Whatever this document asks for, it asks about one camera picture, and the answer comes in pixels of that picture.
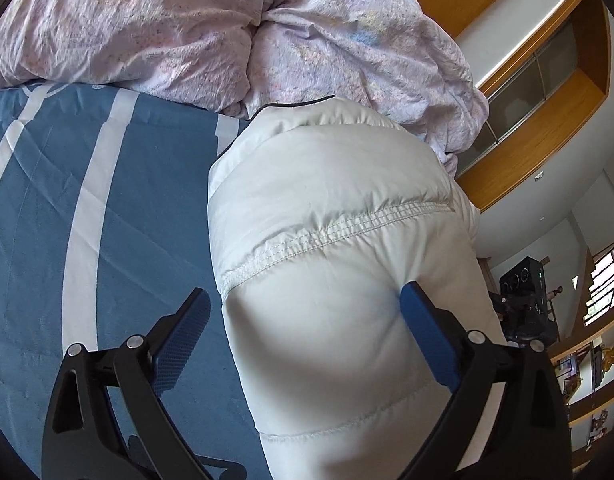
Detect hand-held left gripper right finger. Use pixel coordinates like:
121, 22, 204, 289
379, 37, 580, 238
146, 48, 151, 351
399, 281, 572, 480

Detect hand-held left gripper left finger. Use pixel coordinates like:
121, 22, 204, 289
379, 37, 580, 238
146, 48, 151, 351
41, 287, 213, 480

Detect beige puffer jacket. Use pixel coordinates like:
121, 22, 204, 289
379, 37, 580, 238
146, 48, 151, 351
207, 94, 510, 480

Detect window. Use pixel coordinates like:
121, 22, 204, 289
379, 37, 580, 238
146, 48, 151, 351
579, 240, 614, 326

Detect wooden shelf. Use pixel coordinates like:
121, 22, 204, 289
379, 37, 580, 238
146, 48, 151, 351
549, 310, 614, 473

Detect bed with blue striped sheet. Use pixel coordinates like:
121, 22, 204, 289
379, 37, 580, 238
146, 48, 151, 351
0, 82, 268, 480

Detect pink floral duvet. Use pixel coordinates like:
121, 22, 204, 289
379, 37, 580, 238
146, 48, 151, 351
0, 0, 490, 178

